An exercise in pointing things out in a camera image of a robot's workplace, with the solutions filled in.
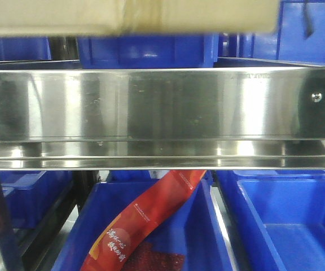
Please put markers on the brown cardboard carton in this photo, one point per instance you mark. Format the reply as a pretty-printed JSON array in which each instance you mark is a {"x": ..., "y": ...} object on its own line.
[{"x": 115, "y": 18}]

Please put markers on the blue plastic bin centre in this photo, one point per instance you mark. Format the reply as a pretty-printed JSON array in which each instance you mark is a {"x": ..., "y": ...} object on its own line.
[{"x": 131, "y": 52}]

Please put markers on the blue plastic bin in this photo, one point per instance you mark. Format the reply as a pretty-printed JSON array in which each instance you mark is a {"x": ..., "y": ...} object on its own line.
[
  {"x": 131, "y": 52},
  {"x": 24, "y": 48}
]

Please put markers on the blue bin with red bag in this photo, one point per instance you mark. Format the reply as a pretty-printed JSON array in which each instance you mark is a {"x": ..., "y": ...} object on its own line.
[{"x": 190, "y": 239}]

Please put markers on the red snack bag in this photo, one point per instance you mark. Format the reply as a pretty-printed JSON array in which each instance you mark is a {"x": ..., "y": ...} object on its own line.
[{"x": 141, "y": 217}]

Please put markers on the blue lower bin right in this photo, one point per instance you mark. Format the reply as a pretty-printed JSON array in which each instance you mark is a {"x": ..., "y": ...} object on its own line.
[{"x": 281, "y": 222}]

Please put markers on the stacked blue bins right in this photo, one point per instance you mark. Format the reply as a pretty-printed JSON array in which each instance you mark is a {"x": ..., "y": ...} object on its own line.
[{"x": 299, "y": 36}]

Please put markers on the blue plastic bin left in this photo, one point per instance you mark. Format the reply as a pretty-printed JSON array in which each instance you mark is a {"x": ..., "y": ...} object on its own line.
[{"x": 24, "y": 48}]

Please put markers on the steel shelf front rail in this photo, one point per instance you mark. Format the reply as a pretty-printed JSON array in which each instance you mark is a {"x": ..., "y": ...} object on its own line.
[{"x": 220, "y": 118}]

